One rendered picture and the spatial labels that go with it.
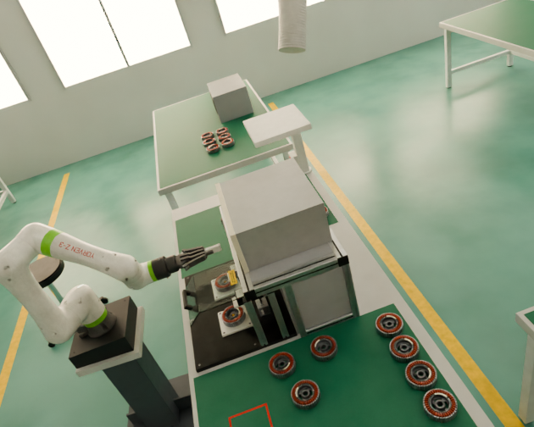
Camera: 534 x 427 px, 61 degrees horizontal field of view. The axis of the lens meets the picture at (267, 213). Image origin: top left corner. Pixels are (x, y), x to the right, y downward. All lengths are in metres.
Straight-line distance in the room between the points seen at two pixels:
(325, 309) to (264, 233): 0.46
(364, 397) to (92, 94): 5.52
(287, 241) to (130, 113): 5.02
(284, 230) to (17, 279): 1.07
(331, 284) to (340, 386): 0.40
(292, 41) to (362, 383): 1.84
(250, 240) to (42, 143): 5.39
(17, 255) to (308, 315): 1.20
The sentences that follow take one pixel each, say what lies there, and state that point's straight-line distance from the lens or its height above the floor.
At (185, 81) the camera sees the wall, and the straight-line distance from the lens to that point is 6.50.
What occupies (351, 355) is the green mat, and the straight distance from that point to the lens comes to 1.96.
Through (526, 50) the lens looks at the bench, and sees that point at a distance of 4.55.
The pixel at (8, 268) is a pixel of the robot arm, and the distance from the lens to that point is 2.00.
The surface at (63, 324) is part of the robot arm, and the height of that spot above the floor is 1.07.
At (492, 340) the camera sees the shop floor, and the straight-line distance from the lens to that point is 2.95.
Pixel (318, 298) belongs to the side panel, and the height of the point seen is 0.93.
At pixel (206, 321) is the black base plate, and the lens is 2.25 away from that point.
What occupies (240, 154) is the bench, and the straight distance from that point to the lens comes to 3.59.
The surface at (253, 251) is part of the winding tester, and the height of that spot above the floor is 1.21.
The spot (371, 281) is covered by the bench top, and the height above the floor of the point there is 0.75.
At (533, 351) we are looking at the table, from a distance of 2.22.
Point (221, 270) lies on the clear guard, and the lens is 2.01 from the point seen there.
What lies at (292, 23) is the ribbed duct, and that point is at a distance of 2.76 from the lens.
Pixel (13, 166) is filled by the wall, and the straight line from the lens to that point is 7.15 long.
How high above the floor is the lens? 2.33
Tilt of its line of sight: 34 degrees down
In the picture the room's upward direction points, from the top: 18 degrees counter-clockwise
